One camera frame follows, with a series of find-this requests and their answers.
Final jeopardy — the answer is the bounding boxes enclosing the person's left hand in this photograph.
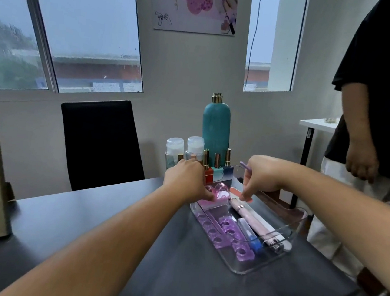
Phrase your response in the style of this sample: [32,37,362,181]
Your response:
[160,155,221,207]

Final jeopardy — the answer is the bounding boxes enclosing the person's right hand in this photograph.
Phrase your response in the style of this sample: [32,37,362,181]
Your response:
[238,153,288,206]

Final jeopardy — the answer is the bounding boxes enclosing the orange nail file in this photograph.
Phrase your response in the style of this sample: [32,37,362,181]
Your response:
[228,186,255,204]

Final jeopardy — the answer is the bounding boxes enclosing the pink toe separator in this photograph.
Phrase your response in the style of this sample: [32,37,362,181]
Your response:
[197,180,232,209]

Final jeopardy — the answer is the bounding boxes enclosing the person's left forearm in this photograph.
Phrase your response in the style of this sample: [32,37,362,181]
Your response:
[0,167,191,296]

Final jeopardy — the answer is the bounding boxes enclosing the person's right forearm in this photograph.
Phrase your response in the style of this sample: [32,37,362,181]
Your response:
[263,159,390,296]

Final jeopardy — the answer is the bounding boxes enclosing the red nail polish bottle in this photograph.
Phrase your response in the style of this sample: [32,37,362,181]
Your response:
[199,149,217,186]

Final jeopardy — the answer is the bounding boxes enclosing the teal nail polish bottle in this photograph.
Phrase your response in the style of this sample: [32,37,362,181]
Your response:
[211,152,227,183]

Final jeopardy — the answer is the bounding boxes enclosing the dark blue nail polish bottle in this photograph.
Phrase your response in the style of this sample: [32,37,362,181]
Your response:
[221,148,238,181]

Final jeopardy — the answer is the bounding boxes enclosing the pink electric nail drill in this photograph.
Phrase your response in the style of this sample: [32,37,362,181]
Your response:
[223,196,289,254]

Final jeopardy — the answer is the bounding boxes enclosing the purple toe separator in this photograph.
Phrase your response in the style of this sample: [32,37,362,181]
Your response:
[214,215,260,264]
[192,211,237,252]

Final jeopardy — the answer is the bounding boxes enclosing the clear tool with blue tip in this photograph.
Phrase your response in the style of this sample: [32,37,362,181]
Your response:
[234,217,267,255]

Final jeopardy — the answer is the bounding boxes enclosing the clear bottle with white cap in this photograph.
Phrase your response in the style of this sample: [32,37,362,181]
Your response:
[184,135,207,164]
[163,136,187,172]

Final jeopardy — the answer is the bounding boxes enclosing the tall teal bottle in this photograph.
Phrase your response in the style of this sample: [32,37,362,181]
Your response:
[197,91,236,170]

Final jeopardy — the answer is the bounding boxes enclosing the clear plastic tray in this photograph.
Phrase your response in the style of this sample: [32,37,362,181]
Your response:
[182,173,312,282]

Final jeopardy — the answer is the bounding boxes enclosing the white side table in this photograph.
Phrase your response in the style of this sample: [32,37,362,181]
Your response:
[289,114,341,213]

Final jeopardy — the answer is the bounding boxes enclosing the black chair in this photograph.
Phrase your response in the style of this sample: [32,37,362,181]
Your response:
[51,93,154,200]

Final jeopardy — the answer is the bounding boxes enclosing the narrow window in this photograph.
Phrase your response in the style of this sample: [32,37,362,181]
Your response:
[240,0,309,98]

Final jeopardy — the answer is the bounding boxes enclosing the nail art poster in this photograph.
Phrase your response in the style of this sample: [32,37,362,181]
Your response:
[143,0,241,39]

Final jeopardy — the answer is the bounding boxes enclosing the large sliding window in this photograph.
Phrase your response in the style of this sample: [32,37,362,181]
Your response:
[0,0,155,109]

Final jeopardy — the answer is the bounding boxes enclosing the black hanging cable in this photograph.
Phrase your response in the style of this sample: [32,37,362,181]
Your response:
[244,0,264,87]

